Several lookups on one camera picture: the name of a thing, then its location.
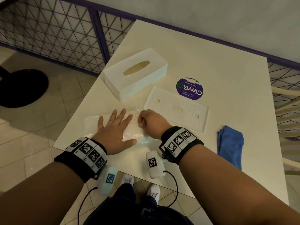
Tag person's right hand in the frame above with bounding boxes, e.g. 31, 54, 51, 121
137, 109, 173, 140

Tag person's left hand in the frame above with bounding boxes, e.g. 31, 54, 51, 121
91, 109, 137, 155

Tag clear plastic tissue pack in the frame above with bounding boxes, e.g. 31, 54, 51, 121
83, 107, 153, 146

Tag person's left forearm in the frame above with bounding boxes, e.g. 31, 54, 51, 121
0, 161, 85, 225

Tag person's right forearm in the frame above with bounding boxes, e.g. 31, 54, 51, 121
178, 144, 300, 225

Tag black marker wristband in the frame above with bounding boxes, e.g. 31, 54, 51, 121
159, 126, 204, 165
54, 137, 108, 183

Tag white shoe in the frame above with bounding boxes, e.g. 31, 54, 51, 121
147, 184, 160, 205
120, 173, 135, 186

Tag white tissue box cover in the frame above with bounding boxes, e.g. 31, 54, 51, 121
103, 47, 168, 102

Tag round purple sticker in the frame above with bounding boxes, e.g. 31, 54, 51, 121
176, 78, 204, 101

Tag dark trousers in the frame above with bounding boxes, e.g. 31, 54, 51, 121
83, 183, 194, 225

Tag black round table base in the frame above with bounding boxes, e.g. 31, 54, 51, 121
0, 65, 49, 109

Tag purple metal mesh railing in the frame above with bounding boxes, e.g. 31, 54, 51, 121
0, 0, 300, 141

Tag blue cloth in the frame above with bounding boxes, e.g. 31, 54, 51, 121
217, 125, 245, 171

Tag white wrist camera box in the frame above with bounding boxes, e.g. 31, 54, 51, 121
145, 150, 166, 180
98, 166, 118, 196

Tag white tissue box base plate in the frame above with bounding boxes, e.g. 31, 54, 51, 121
143, 86, 209, 133

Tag black cable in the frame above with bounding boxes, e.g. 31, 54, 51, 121
77, 187, 98, 225
157, 170, 179, 208

